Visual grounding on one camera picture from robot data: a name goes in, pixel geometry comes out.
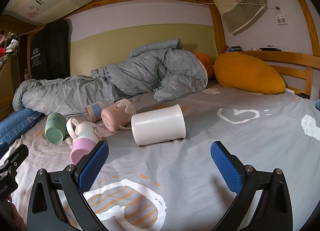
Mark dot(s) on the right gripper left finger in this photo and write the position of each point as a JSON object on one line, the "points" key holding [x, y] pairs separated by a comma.
{"points": [[45, 211]]}

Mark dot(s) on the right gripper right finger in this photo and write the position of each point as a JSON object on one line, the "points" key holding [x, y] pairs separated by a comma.
{"points": [[274, 210]]}

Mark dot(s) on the person's left hand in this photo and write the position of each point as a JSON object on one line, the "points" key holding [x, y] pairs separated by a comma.
{"points": [[18, 220]]}

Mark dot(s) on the blue padded mat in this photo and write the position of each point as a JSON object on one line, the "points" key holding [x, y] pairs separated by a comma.
{"points": [[17, 123]]}

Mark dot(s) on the green mug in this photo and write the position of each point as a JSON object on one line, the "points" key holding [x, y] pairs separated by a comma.
{"points": [[55, 128]]}

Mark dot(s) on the grey patterned bed sheet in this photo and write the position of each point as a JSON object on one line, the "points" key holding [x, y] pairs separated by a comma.
{"points": [[266, 131]]}

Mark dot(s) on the clear bottle blue label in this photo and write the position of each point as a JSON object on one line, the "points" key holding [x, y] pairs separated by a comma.
{"points": [[92, 112]]}

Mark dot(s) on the large white mug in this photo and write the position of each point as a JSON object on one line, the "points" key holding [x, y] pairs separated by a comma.
{"points": [[160, 125]]}

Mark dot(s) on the black hanging bag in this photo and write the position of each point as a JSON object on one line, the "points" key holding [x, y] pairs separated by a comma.
{"points": [[49, 52]]}

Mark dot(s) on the yellow-orange pillow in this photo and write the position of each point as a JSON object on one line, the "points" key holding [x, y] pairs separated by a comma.
{"points": [[245, 72]]}

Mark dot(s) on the grey-blue duvet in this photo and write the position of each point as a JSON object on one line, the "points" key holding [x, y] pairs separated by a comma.
{"points": [[164, 68]]}

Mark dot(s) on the white wall socket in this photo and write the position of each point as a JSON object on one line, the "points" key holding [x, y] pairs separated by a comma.
{"points": [[280, 17]]}

